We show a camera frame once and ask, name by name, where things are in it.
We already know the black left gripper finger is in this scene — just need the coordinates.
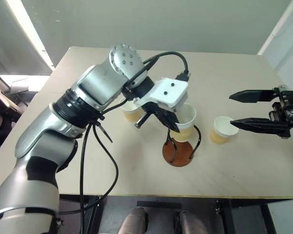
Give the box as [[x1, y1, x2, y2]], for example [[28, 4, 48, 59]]
[[152, 108, 181, 134], [162, 107, 181, 125]]

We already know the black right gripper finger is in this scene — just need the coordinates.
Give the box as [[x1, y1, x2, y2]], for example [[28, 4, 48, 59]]
[[230, 117, 291, 137], [229, 89, 277, 104]]

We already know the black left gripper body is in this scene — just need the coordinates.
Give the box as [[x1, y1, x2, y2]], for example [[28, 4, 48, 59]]
[[134, 101, 163, 129]]

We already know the tan paper cup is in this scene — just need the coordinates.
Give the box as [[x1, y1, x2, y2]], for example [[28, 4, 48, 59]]
[[169, 103, 197, 143], [209, 116, 240, 145], [119, 97, 144, 123]]

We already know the white board panel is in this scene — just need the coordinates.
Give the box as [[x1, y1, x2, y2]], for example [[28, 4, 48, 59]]
[[267, 198, 293, 234]]

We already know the grey rounded shape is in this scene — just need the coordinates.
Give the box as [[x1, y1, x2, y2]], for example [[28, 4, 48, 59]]
[[118, 206, 147, 234], [176, 210, 209, 234]]

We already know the black chair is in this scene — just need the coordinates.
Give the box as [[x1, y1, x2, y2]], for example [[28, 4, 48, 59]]
[[0, 64, 43, 163]]

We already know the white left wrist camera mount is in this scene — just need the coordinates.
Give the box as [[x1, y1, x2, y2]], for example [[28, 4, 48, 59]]
[[133, 77, 188, 113]]

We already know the wire cup holder brown base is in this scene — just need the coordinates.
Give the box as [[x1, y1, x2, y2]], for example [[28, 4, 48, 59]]
[[162, 124, 202, 167]]

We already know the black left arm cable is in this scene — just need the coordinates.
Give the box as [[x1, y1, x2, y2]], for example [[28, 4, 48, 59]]
[[58, 51, 192, 234]]

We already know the black table frame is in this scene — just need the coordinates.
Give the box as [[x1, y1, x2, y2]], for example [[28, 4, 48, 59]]
[[58, 194, 281, 234]]

